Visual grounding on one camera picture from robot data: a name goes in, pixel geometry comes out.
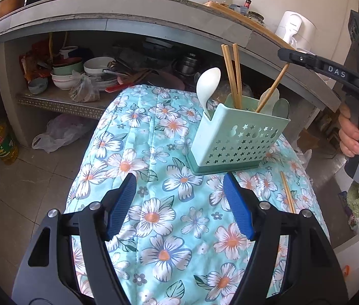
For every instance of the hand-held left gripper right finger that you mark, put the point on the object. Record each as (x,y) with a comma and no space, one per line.
(239,209)

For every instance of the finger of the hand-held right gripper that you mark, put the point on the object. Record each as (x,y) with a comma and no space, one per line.
(297,57)

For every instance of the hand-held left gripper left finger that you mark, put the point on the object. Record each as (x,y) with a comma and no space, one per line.
(122,206)

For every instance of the long bamboo chopstick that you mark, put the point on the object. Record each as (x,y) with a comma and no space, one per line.
(237,70)
(287,192)
(274,84)
(228,73)

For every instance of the mint green utensil holder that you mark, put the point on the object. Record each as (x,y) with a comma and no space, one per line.
(211,133)

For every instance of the white spoon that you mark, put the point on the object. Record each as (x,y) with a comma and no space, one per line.
(208,82)

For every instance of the white electric kettle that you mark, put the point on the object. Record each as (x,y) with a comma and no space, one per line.
(290,27)

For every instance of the floral turquoise blanket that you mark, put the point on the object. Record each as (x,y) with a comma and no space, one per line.
(166,178)

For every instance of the cardboard box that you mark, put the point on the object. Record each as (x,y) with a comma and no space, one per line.
(308,139)

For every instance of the white plastic bag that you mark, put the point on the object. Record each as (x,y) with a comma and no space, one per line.
(61,132)

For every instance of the stainless steel pots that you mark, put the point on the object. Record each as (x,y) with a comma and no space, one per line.
(187,65)

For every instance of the red lid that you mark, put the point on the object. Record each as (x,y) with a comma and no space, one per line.
(119,87)

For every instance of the clear plastic bag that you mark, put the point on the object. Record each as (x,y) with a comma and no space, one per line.
(82,90)

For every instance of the metal edged lower shelf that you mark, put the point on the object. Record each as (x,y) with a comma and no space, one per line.
(55,101)

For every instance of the stack of white plates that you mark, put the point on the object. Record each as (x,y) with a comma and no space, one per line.
(106,82)

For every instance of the cooking oil bottle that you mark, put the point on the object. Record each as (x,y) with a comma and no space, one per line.
(4,143)

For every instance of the white ceramic bowl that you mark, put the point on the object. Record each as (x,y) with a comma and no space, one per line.
(63,82)

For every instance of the white pan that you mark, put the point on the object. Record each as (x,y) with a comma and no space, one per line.
(98,65)

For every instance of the blue bowl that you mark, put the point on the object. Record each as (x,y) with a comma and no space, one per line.
(38,85)

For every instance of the green ceramic bowl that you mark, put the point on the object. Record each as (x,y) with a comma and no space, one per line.
(68,69)

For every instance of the red snack bag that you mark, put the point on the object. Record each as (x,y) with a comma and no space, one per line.
(34,63)

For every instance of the concrete kitchen counter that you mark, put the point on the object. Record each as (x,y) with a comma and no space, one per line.
(135,9)

